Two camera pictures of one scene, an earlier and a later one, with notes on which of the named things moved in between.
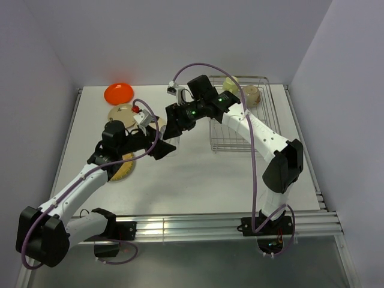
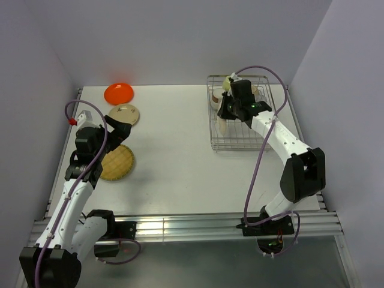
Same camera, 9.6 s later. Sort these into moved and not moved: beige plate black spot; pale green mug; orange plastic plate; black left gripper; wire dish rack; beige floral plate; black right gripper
Moved: beige plate black spot; black left gripper; black right gripper
Not moved: orange plastic plate; pale green mug; wire dish rack; beige floral plate
